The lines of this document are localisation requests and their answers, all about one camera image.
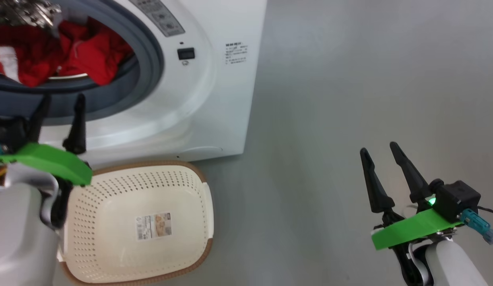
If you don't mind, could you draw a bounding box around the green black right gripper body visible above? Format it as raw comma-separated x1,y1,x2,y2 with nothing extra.
371,209,464,251

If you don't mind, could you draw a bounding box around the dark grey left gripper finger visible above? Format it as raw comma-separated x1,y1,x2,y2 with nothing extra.
63,93,87,155
28,95,52,143

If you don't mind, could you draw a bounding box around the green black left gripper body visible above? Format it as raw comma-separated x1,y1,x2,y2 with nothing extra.
0,115,93,186

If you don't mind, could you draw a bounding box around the red and white garment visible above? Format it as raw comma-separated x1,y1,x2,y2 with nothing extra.
0,18,134,88

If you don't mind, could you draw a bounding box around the grey warning label plate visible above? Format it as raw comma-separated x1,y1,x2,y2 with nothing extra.
129,0,185,37

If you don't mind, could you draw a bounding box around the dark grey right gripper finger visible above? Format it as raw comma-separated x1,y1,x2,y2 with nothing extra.
390,141,433,205
360,148,395,214

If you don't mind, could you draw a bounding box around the teal cable connector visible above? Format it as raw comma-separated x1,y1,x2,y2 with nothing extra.
460,209,493,245

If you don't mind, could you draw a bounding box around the paper product label sticker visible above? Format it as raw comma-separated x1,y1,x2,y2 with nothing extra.
136,213,172,241

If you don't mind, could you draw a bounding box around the white front-load washing machine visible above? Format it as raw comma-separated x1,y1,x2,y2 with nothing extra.
0,0,268,167

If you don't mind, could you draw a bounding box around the cream perforated laundry basket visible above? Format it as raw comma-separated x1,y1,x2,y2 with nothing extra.
58,161,214,286

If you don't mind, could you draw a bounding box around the black text notice sticker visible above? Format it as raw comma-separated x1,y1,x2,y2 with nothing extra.
225,42,249,65

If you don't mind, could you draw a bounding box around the stainless steel washing machine drum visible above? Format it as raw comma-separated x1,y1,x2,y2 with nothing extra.
0,0,62,28

